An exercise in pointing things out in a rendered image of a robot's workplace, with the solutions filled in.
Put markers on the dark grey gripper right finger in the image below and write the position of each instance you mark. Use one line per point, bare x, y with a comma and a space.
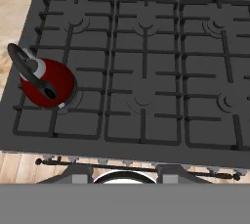
171, 177

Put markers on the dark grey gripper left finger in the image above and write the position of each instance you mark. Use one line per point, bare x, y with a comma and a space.
79, 177

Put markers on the grey stove knob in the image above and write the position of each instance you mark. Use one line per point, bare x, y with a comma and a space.
213, 169
241, 171
103, 161
129, 162
74, 159
48, 157

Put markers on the dark grey gas stove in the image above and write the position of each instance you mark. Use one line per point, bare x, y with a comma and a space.
130, 154

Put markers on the black stove grate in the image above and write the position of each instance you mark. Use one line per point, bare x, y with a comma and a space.
145, 55
88, 48
208, 55

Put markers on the round white and black object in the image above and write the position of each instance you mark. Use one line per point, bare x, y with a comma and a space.
123, 177

